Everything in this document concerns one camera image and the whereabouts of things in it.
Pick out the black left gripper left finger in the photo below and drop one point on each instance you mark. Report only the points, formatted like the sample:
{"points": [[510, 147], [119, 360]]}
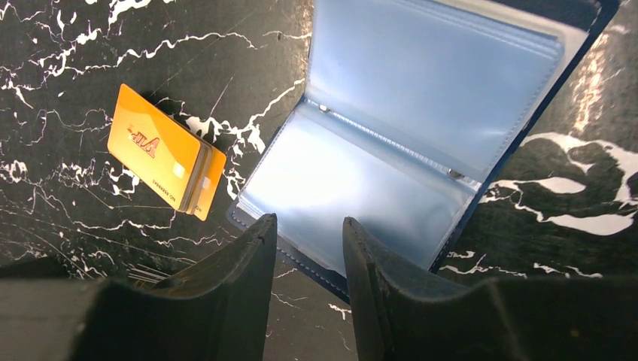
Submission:
{"points": [[216, 309]]}

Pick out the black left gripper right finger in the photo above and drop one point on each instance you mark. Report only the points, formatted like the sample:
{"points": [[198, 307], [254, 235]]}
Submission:
{"points": [[402, 312]]}

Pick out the orange credit card stack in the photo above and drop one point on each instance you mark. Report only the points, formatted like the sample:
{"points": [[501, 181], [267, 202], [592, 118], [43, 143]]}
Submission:
{"points": [[183, 169]]}

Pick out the navy blue card holder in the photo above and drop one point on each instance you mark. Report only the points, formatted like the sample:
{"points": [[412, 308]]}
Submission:
{"points": [[410, 109]]}

